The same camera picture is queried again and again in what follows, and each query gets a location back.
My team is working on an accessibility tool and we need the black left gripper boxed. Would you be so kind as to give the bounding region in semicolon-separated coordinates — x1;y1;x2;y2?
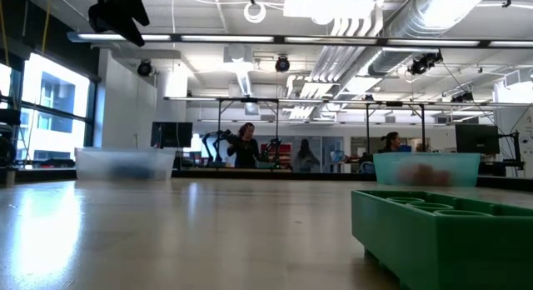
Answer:
82;0;151;48

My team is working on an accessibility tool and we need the black computer monitor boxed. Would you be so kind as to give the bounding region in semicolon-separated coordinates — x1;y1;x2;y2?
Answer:
455;123;501;156
150;121;194;149

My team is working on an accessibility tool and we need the clear plastic bin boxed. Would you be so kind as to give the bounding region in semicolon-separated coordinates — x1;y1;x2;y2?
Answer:
74;147;177;181

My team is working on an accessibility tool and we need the dark desk equipment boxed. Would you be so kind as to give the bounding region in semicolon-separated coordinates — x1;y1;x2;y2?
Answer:
0;108;22;166

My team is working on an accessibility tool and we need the standing person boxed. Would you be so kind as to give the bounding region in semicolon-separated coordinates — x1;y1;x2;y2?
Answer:
227;122;263;168

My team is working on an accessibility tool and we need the grey cylindrical stub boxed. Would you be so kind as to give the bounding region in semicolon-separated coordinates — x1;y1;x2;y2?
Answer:
0;167;17;188

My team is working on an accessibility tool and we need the red storage shelf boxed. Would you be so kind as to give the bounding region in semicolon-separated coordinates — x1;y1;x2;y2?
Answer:
260;142;292;166

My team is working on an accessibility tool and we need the walking person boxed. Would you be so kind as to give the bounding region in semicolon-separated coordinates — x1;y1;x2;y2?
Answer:
293;138;321;173

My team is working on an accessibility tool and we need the seated person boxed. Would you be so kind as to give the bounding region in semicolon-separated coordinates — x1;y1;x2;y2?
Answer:
376;131;405;154

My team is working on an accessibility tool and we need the teal translucent plastic bin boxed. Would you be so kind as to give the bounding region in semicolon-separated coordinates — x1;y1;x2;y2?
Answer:
372;152;482;188

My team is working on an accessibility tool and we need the green toy brick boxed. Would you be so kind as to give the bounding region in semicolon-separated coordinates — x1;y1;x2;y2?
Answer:
351;189;533;290

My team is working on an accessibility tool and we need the yellow cable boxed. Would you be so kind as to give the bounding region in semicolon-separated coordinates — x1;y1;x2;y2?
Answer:
40;0;53;58

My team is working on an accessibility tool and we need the yellow hanging strap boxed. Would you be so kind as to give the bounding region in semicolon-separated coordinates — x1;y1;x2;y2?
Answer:
0;0;9;53

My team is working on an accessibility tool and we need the white cable coil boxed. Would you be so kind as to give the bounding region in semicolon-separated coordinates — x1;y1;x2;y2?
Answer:
243;0;267;24

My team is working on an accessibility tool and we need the black aluminium table frame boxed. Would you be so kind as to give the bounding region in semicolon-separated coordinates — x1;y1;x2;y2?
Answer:
14;167;533;189

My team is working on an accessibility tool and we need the black ceiling camera cluster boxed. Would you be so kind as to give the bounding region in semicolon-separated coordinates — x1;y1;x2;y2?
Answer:
406;50;445;77

